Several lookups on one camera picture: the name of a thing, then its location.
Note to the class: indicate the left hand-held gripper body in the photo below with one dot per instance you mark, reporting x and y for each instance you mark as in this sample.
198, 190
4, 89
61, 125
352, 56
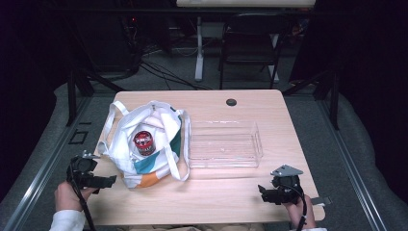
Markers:
81, 168

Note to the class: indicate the black round table grommet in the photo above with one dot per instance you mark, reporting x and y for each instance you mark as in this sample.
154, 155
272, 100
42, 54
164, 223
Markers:
231, 102

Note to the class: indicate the person's left hand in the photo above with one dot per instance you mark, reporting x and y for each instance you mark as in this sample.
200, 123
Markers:
67, 197

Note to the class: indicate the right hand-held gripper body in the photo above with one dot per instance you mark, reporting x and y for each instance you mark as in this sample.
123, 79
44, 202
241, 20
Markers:
285, 189

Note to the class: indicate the white background table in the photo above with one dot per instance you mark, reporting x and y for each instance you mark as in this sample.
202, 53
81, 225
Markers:
199, 48

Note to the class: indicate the black folding chair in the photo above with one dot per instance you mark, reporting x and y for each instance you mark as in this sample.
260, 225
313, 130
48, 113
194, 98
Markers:
250, 41

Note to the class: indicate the black metal stand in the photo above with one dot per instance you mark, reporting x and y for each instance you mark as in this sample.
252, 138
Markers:
72, 96
335, 99

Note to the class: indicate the white teal orange tote bag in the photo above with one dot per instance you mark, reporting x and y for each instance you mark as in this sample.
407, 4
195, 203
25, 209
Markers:
128, 160

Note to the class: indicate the clear plastic box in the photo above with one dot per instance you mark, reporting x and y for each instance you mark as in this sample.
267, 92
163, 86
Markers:
224, 146

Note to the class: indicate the metal floor rail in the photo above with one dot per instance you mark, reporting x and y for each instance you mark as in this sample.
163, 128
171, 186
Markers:
352, 166
45, 170

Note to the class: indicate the red can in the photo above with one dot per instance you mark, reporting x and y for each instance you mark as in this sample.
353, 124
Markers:
144, 143

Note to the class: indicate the person's right hand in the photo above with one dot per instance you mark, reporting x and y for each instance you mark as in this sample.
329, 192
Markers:
300, 213

